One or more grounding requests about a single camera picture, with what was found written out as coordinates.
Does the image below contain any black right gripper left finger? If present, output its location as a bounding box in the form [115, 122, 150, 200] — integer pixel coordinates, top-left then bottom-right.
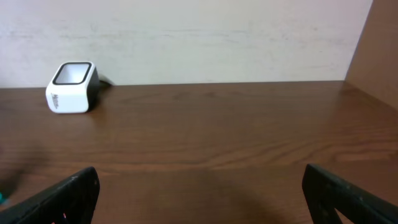
[1, 167, 100, 224]

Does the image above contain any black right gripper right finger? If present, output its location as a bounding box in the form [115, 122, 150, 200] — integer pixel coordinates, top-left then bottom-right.
[302, 164, 397, 224]

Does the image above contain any blue mouthwash bottle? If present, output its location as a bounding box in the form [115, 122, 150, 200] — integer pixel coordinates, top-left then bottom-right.
[0, 192, 7, 205]

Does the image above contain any brown cardboard box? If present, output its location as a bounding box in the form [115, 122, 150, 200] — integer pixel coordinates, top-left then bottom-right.
[345, 0, 397, 109]

